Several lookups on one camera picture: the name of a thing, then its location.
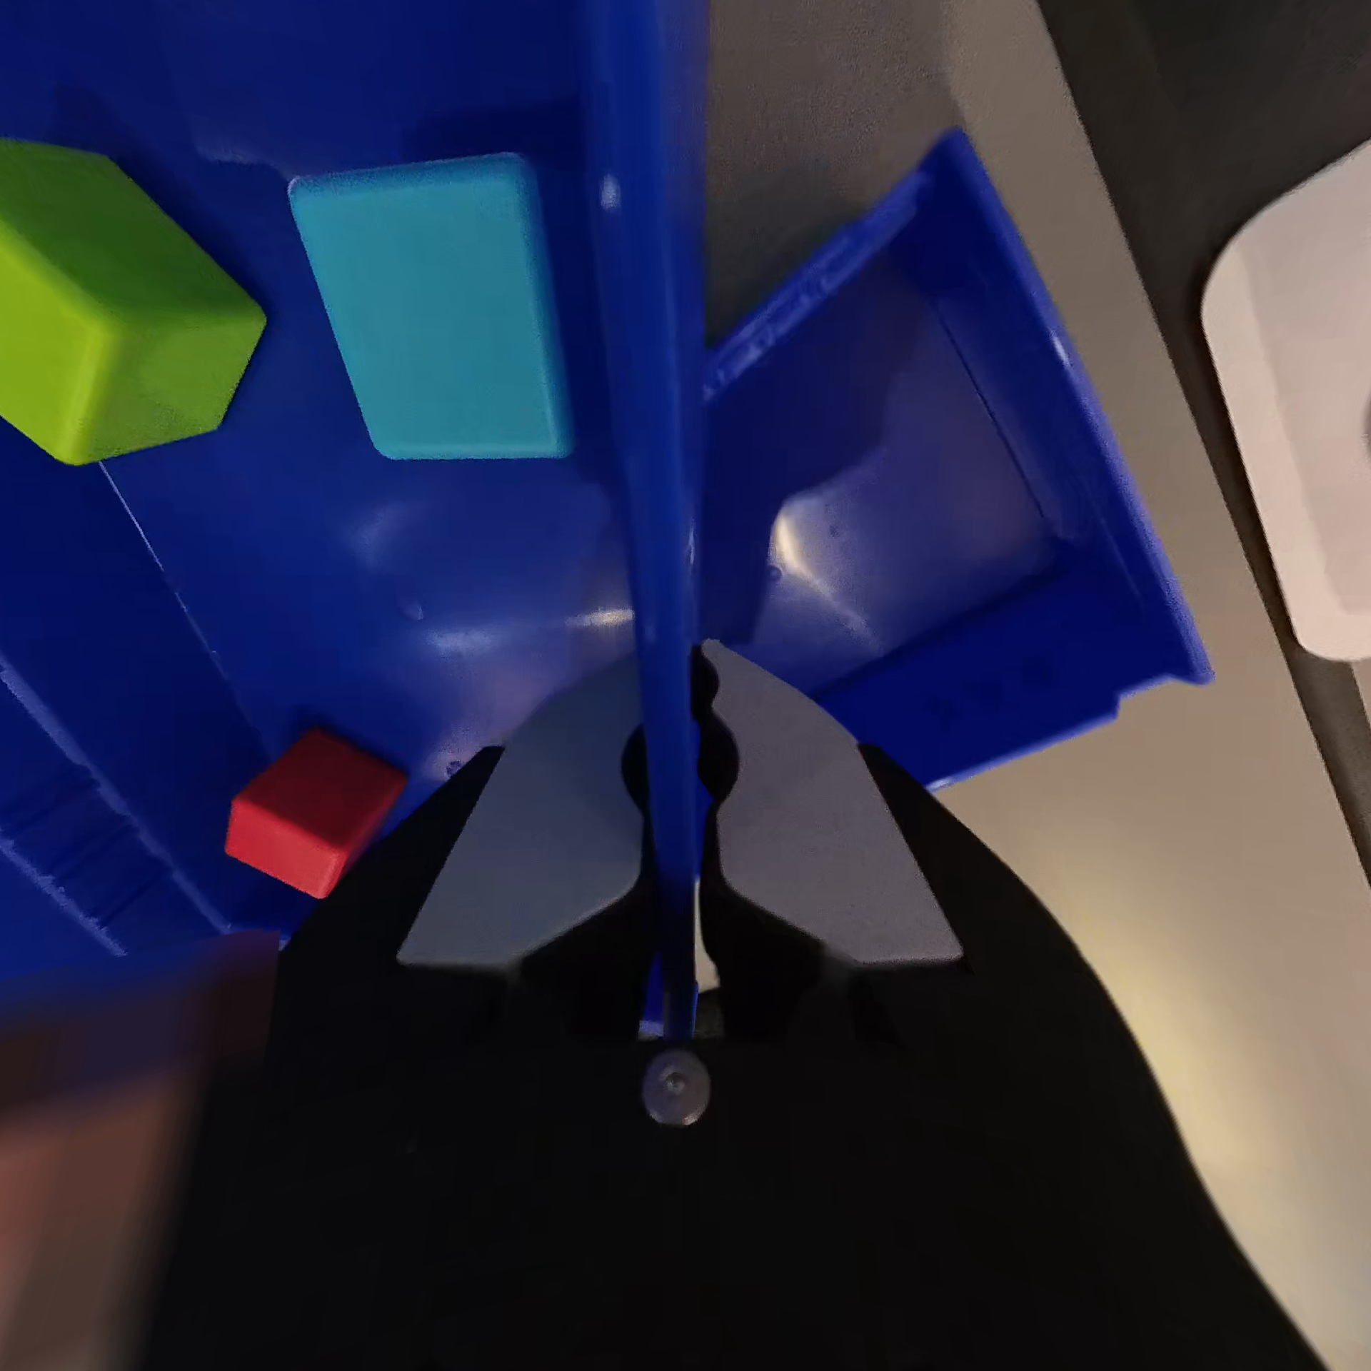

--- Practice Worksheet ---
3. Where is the light blue cube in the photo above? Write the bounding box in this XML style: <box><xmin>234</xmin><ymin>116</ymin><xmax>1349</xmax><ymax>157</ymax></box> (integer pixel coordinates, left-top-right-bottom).
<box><xmin>288</xmin><ymin>151</ymin><xmax>573</xmax><ymax>462</ymax></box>

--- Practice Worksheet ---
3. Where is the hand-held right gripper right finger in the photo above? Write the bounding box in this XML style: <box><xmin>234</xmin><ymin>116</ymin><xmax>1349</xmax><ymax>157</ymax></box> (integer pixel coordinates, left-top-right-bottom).
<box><xmin>690</xmin><ymin>640</ymin><xmax>965</xmax><ymax>970</ymax></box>

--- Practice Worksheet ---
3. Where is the green cube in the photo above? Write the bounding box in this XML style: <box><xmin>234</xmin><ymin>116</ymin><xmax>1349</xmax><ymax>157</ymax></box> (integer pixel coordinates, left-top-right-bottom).
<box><xmin>0</xmin><ymin>140</ymin><xmax>267</xmax><ymax>467</ymax></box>

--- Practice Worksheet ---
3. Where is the red cube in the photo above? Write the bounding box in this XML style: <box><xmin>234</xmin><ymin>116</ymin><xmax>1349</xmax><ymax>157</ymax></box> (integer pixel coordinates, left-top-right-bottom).
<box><xmin>224</xmin><ymin>729</ymin><xmax>410</xmax><ymax>900</ymax></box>

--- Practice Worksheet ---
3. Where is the blue plastic bin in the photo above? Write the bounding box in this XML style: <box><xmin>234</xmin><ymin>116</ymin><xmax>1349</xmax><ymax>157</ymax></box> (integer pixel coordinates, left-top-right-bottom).
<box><xmin>701</xmin><ymin>128</ymin><xmax>1213</xmax><ymax>793</ymax></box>
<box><xmin>0</xmin><ymin>0</ymin><xmax>707</xmax><ymax>1045</ymax></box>

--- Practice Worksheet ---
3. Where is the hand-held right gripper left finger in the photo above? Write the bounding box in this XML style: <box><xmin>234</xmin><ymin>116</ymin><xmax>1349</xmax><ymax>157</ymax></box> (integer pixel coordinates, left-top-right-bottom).
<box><xmin>395</xmin><ymin>659</ymin><xmax>655</xmax><ymax>970</ymax></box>

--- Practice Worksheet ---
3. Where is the white document stand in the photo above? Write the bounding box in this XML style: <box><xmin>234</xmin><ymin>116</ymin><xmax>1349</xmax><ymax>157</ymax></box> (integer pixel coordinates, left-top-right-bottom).
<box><xmin>1200</xmin><ymin>144</ymin><xmax>1371</xmax><ymax>659</ymax></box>

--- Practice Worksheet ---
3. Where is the person's left forearm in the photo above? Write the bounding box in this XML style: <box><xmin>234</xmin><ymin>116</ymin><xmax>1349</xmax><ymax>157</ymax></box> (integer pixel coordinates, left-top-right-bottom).
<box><xmin>0</xmin><ymin>933</ymin><xmax>284</xmax><ymax>1371</ymax></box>

